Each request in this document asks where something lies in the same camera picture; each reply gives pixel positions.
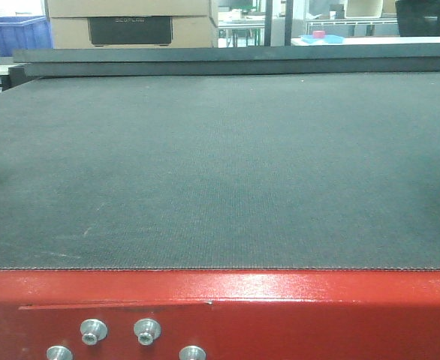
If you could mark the silver bolt lower right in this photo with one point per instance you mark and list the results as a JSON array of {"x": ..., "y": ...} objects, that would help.
[{"x": 192, "y": 352}]

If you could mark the dark grey conveyor back rail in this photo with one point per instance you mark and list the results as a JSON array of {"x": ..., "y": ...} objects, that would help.
[{"x": 261, "y": 60}]

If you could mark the light blue tray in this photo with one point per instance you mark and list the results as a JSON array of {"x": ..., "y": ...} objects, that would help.
[{"x": 327, "y": 39}]

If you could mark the pink tape roll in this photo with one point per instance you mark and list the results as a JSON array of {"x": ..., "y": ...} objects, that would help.
[{"x": 319, "y": 34}]

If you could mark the black vertical post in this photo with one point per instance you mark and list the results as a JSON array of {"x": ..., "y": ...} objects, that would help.
[{"x": 268, "y": 21}]

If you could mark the silver bolt lower left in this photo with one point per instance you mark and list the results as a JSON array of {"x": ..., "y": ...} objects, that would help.
[{"x": 58, "y": 352}]

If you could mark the silver bolt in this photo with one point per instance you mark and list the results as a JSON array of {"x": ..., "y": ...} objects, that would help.
[
  {"x": 93, "y": 331},
  {"x": 58, "y": 352},
  {"x": 147, "y": 331},
  {"x": 192, "y": 352}
]

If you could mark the red conveyor frame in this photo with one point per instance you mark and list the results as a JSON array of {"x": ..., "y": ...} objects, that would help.
[{"x": 230, "y": 314}]

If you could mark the silver bolt upper left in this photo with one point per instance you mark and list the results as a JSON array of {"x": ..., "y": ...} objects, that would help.
[{"x": 93, "y": 331}]

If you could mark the silver bolt upper right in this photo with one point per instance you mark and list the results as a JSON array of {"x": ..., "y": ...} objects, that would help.
[{"x": 147, "y": 331}]

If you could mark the dark grey conveyor belt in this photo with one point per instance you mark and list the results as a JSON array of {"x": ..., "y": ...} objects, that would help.
[{"x": 328, "y": 171}]

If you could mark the blue plastic crate background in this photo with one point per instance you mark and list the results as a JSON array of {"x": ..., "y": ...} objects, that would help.
[{"x": 24, "y": 33}]

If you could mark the black bin background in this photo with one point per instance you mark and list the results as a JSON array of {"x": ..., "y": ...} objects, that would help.
[{"x": 418, "y": 18}]

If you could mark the cardboard box with black print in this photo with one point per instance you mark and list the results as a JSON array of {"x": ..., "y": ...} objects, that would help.
[{"x": 82, "y": 24}]

